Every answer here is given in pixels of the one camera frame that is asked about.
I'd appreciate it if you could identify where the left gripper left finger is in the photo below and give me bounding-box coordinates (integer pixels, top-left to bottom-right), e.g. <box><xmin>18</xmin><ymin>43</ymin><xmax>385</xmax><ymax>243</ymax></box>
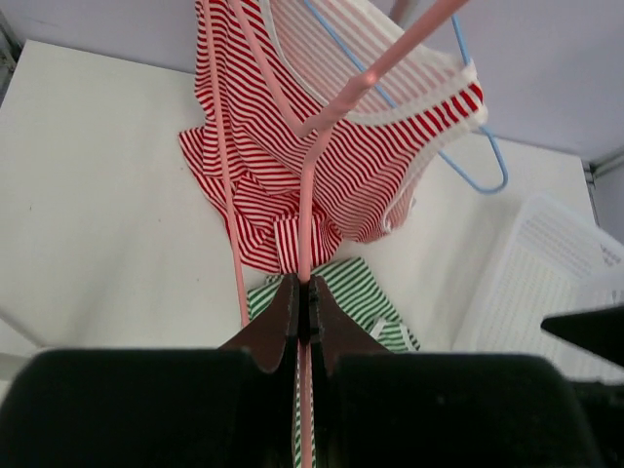
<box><xmin>218</xmin><ymin>274</ymin><xmax>299</xmax><ymax>373</ymax></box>

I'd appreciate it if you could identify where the right aluminium frame post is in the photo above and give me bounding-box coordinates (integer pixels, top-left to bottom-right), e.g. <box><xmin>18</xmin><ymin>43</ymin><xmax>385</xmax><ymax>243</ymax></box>
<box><xmin>583</xmin><ymin>148</ymin><xmax>623</xmax><ymax>242</ymax></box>

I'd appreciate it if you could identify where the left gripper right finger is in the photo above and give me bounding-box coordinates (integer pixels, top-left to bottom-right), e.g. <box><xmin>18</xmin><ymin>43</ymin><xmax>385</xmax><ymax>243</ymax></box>
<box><xmin>309</xmin><ymin>275</ymin><xmax>389</xmax><ymax>375</ymax></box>

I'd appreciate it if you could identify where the white plastic basket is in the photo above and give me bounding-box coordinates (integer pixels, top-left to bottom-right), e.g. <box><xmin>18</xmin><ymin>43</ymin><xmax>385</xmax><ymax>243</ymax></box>
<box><xmin>452</xmin><ymin>195</ymin><xmax>623</xmax><ymax>383</ymax></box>

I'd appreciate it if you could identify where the green striped tank top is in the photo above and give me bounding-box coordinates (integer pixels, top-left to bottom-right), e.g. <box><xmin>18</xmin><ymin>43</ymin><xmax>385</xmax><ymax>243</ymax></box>
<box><xmin>247</xmin><ymin>257</ymin><xmax>420</xmax><ymax>467</ymax></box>

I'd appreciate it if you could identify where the pink wire hanger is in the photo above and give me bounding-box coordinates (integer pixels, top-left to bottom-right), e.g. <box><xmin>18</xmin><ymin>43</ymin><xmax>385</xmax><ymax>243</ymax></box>
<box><xmin>210</xmin><ymin>0</ymin><xmax>465</xmax><ymax>467</ymax></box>

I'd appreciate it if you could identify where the blue wire hanger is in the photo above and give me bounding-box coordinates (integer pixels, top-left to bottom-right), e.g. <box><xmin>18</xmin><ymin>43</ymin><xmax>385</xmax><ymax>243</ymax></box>
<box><xmin>304</xmin><ymin>0</ymin><xmax>509</xmax><ymax>195</ymax></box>

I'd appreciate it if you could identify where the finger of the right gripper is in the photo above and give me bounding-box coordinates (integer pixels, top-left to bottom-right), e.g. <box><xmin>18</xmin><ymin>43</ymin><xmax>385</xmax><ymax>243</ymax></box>
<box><xmin>540</xmin><ymin>305</ymin><xmax>624</xmax><ymax>367</ymax></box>

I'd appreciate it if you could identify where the red striped tank top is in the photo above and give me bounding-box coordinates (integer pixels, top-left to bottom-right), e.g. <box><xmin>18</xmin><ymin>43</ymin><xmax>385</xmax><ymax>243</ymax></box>
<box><xmin>177</xmin><ymin>0</ymin><xmax>489</xmax><ymax>274</ymax></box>

